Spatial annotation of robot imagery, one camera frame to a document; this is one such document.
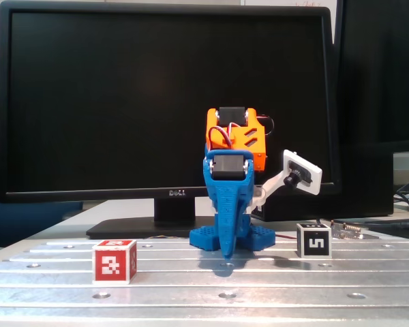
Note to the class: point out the blue gripper with motor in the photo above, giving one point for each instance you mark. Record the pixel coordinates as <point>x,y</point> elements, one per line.
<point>228,191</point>

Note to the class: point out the black cube with marker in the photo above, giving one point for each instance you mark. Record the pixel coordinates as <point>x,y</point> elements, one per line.
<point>315,243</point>

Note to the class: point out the blue and orange robot arm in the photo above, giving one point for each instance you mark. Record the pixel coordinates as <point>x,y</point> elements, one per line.
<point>252,146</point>

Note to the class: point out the red cube with marker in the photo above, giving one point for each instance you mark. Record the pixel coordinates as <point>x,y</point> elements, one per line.
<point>109,265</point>

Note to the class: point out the small bare circuit board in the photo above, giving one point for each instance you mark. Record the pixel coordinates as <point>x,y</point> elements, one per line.
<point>344,233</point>

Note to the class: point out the black computer case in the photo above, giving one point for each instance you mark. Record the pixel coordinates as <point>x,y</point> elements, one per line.
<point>361,184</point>

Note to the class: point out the black Dell monitor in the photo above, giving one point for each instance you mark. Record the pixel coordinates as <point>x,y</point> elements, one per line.
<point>122,102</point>

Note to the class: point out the plain black monitor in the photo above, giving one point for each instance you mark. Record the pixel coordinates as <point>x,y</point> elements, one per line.
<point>378,68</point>

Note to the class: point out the white mount with camera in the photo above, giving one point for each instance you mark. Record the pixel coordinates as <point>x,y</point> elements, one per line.
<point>294,157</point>

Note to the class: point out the aluminium slotted base plate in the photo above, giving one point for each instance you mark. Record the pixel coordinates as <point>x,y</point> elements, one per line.
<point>204,306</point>

